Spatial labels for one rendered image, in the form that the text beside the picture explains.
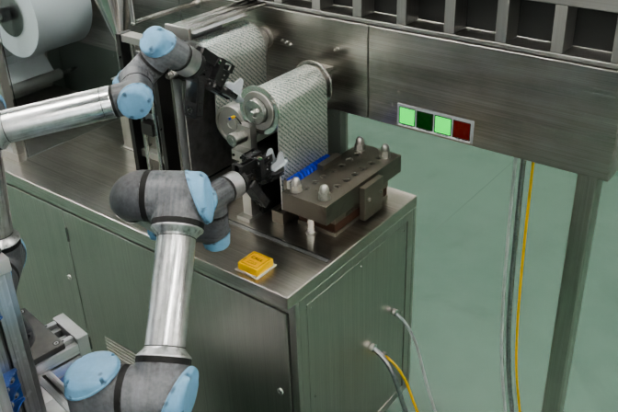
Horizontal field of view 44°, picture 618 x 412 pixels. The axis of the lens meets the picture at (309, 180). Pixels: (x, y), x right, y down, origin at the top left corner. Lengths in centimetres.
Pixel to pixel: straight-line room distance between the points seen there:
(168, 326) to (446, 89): 106
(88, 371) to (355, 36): 125
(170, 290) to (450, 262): 229
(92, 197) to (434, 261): 180
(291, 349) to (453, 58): 92
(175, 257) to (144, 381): 26
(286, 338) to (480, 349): 130
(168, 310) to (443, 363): 175
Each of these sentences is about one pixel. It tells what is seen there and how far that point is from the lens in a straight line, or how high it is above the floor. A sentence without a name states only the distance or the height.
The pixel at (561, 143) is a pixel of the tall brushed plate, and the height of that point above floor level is 122.
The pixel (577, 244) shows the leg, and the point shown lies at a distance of 242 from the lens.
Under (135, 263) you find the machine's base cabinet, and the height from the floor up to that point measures 74.
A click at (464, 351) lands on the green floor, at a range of 324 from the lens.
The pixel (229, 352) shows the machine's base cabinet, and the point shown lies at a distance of 237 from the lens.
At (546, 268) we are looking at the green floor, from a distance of 379.
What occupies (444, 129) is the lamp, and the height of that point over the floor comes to 118.
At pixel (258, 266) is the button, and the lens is 208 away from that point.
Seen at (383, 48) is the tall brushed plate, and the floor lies 138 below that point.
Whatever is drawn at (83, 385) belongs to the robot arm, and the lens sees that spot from 162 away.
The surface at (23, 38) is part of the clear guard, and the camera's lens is 283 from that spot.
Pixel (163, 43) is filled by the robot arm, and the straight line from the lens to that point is 182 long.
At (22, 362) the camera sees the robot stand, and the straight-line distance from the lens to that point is 181.
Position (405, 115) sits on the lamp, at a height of 119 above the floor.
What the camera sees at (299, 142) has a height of 113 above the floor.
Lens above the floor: 210
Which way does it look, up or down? 28 degrees down
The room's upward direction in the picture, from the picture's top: 2 degrees counter-clockwise
